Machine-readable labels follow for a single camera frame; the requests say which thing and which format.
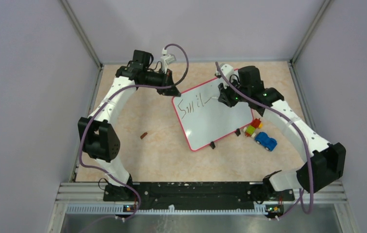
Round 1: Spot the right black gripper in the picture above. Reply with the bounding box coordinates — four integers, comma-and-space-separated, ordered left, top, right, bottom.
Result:
218, 77, 250, 108

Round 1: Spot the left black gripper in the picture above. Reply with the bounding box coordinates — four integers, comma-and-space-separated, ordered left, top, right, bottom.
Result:
141, 67, 181, 97

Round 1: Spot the pink-framed whiteboard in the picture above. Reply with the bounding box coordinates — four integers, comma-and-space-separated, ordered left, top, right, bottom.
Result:
171, 77, 253, 151

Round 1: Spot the brown marker cap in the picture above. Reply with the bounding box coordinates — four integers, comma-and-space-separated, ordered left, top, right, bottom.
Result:
140, 132, 148, 139

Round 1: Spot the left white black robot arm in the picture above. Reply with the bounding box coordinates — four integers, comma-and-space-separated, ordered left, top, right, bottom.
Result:
78, 48, 181, 201

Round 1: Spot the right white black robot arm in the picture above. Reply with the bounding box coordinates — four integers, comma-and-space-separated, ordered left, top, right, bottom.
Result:
216, 64, 346, 200

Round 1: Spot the colourful toy brick figure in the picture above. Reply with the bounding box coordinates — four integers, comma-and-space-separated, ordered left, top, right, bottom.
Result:
243, 118, 263, 137

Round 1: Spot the blue toy car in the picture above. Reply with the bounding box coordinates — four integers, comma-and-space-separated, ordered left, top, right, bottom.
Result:
254, 132, 278, 151

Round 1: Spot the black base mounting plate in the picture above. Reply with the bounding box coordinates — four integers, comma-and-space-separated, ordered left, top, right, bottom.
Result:
103, 182, 295, 210

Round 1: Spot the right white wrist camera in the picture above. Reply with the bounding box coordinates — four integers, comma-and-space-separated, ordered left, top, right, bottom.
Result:
215, 63, 235, 81

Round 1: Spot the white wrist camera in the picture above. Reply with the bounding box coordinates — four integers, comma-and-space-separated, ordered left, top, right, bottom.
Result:
215, 63, 235, 81
160, 48, 177, 73

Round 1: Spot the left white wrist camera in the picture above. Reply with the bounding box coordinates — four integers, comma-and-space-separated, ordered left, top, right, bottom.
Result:
160, 48, 177, 73

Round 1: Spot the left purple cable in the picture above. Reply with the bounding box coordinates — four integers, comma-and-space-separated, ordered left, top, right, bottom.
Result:
78, 43, 190, 222

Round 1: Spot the purple cable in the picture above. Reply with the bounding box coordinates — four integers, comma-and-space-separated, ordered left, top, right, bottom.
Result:
215, 61, 315, 221
78, 43, 190, 222

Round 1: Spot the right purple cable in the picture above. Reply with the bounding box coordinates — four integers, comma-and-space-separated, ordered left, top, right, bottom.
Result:
215, 61, 315, 221

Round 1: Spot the aluminium frame rail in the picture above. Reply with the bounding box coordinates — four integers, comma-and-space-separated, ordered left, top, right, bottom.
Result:
47, 182, 361, 233

